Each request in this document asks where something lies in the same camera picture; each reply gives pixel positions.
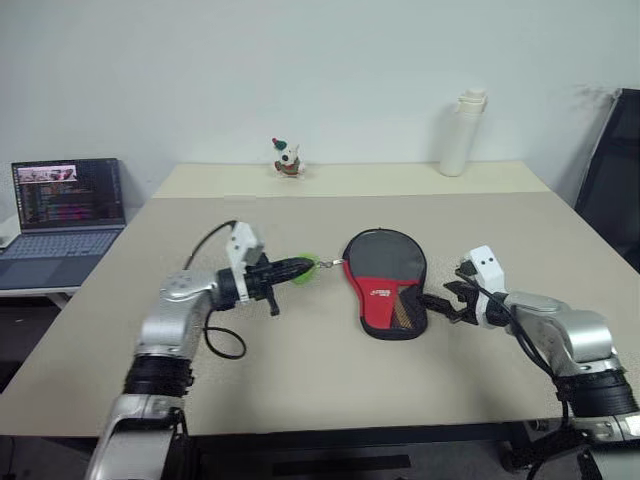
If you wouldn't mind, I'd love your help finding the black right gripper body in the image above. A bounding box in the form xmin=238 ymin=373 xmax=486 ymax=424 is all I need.
xmin=452 ymin=258 xmax=480 ymax=325

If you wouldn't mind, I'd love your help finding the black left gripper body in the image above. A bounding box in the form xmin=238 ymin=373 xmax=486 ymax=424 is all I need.
xmin=244 ymin=260 xmax=281 ymax=303

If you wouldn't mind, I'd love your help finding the green round zipper tag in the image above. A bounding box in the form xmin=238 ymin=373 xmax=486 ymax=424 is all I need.
xmin=289 ymin=253 xmax=321 ymax=289

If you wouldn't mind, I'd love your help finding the black red grey paddle case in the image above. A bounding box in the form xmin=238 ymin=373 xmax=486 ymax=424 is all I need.
xmin=341 ymin=227 xmax=430 ymax=342

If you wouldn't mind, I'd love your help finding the wooden table tennis paddle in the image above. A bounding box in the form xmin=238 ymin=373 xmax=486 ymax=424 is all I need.
xmin=392 ymin=282 xmax=426 ymax=331

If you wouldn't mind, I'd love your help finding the small white dog figurine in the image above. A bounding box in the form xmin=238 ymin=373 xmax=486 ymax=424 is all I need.
xmin=271 ymin=137 xmax=307 ymax=179

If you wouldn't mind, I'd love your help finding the white tall bottle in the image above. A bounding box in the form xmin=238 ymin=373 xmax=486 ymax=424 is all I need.
xmin=438 ymin=88 xmax=489 ymax=178

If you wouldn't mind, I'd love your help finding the black office chair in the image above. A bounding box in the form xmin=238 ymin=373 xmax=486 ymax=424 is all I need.
xmin=573 ymin=88 xmax=640 ymax=274

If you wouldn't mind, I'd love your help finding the grey open laptop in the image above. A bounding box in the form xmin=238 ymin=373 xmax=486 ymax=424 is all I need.
xmin=0 ymin=158 xmax=126 ymax=291

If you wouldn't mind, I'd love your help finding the white side desk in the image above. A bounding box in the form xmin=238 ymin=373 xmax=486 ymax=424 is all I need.
xmin=0 ymin=284 xmax=84 ymax=311

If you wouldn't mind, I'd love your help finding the white box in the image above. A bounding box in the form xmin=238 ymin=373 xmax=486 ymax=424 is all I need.
xmin=0 ymin=202 xmax=21 ymax=249

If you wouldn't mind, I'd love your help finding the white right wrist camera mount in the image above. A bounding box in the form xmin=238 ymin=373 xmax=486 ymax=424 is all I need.
xmin=459 ymin=244 xmax=506 ymax=327

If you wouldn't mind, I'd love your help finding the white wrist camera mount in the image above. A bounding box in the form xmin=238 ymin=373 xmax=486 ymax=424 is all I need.
xmin=459 ymin=244 xmax=506 ymax=327
xmin=224 ymin=222 xmax=266 ymax=304

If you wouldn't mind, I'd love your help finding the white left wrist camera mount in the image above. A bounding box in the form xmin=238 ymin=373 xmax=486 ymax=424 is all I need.
xmin=224 ymin=222 xmax=266 ymax=304

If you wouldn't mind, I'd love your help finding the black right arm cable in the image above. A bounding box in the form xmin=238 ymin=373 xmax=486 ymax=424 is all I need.
xmin=469 ymin=279 xmax=574 ymax=426

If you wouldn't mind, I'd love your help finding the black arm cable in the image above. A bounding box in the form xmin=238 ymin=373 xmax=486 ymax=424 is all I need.
xmin=469 ymin=279 xmax=574 ymax=426
xmin=182 ymin=219 xmax=247 ymax=360

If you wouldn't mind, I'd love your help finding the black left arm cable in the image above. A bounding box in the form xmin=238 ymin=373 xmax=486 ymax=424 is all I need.
xmin=182 ymin=219 xmax=247 ymax=360

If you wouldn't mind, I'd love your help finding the black table frame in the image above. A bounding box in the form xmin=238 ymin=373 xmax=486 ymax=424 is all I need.
xmin=192 ymin=422 xmax=534 ymax=480

